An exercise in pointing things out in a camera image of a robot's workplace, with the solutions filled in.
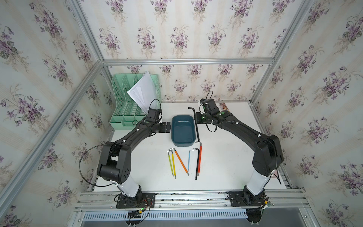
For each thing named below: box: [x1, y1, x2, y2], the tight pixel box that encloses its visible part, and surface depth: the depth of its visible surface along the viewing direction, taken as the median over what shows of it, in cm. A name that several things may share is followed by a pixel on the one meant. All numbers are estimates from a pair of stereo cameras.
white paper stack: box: [126, 70, 158, 115], surface depth 96 cm
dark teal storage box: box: [171, 114, 197, 147], surface depth 103 cm
